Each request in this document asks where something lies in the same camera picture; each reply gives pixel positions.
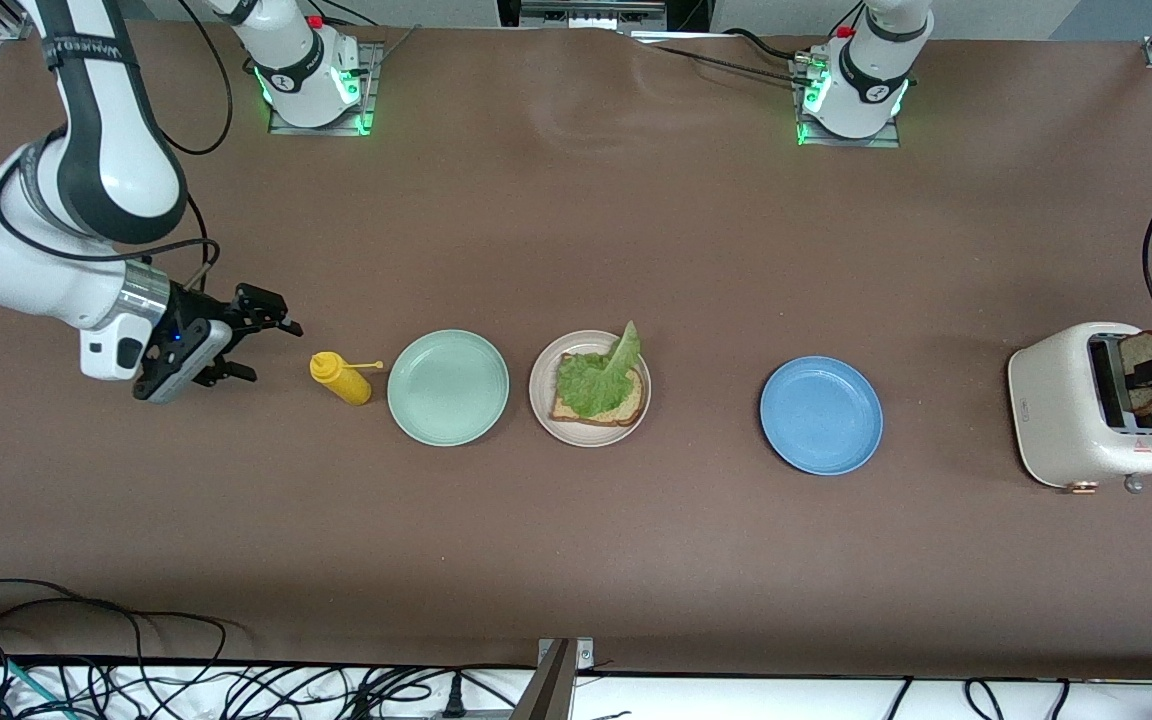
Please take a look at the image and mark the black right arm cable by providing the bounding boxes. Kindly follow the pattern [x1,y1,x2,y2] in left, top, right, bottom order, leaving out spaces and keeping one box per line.
[0,0,237,296]

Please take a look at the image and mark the grey electronics box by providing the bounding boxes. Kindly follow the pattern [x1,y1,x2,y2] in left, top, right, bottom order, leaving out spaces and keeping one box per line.
[496,0,672,33]

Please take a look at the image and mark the yellow mustard squeeze bottle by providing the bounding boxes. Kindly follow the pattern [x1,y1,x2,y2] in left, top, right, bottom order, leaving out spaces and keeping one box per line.
[309,351,385,407]

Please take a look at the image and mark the blue plate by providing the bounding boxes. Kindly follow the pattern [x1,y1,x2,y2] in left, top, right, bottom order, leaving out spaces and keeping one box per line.
[759,356,885,477]

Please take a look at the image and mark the beige plate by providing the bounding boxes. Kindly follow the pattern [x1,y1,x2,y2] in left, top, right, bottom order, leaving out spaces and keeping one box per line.
[528,329,653,448]

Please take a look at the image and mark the green lettuce leaf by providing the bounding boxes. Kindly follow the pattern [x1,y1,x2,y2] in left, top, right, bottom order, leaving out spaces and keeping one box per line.
[556,320,643,421]

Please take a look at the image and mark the black hanging cable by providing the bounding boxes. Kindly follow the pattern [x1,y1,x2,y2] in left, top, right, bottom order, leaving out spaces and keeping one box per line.
[964,678,1009,720]
[871,678,915,720]

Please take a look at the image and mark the light green plate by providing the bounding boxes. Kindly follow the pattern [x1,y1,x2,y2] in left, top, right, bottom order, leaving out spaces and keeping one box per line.
[386,329,511,448]

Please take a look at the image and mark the cream white toaster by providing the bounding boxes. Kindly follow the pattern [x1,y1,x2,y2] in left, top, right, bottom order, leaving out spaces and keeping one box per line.
[1007,321,1152,496]

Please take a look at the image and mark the black base power cable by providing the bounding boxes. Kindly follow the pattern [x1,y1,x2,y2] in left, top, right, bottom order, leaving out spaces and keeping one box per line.
[631,28,817,86]

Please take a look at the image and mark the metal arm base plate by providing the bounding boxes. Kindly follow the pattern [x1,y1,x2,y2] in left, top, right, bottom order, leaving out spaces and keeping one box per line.
[798,55,902,149]
[268,40,378,137]

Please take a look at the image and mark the grey metal camera post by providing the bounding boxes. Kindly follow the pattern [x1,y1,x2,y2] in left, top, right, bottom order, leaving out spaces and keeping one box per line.
[513,637,597,720]

